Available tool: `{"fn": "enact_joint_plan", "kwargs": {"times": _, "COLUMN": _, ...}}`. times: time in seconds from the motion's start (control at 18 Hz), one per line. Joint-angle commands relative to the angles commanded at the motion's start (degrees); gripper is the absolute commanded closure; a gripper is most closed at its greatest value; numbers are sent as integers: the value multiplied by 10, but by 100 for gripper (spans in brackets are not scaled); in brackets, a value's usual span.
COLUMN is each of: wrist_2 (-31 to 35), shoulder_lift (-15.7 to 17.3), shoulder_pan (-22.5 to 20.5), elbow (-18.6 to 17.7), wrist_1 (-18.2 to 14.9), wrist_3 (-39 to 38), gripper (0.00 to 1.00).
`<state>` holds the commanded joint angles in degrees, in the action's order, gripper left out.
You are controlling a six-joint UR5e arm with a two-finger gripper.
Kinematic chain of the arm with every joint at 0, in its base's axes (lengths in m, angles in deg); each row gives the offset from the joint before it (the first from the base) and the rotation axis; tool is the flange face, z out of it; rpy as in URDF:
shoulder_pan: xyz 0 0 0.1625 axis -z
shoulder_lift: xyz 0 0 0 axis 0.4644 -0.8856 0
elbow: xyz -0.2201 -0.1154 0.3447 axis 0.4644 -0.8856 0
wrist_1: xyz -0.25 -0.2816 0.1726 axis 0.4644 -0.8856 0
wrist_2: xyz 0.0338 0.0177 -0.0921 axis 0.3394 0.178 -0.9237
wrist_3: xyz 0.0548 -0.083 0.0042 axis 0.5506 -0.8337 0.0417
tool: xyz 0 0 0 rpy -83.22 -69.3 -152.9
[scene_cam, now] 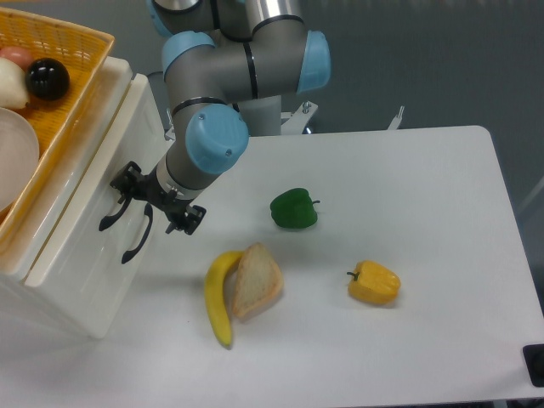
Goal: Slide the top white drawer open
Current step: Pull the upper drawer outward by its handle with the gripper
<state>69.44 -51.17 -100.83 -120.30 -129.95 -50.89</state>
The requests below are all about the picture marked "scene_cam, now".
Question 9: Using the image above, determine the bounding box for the red apple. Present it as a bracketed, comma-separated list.
[1, 46, 34, 70]

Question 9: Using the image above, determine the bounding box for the black ball fruit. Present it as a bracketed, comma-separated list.
[25, 58, 71, 101]

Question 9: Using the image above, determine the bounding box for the white bowl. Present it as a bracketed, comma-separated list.
[1, 108, 39, 212]

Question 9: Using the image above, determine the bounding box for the green bell pepper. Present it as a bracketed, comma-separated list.
[269, 187, 320, 230]

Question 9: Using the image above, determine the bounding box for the bread slice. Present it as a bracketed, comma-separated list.
[231, 242, 284, 319]

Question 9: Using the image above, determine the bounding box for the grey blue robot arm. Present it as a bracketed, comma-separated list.
[110, 1, 332, 234]

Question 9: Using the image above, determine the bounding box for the yellow banana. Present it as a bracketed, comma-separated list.
[204, 251, 243, 349]

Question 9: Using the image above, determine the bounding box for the white table clamp bracket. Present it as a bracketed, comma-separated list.
[387, 105, 405, 131]

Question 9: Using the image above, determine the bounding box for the yellow bell pepper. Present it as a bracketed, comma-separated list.
[348, 260, 401, 305]

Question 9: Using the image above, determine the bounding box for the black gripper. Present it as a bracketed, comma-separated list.
[110, 161, 207, 235]

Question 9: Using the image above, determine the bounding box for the black corner object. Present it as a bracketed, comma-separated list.
[523, 343, 544, 388]

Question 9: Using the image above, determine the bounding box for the yellow woven basket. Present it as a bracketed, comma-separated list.
[1, 7, 115, 248]

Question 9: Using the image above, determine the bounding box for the white drawer cabinet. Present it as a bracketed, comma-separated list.
[1, 57, 167, 338]

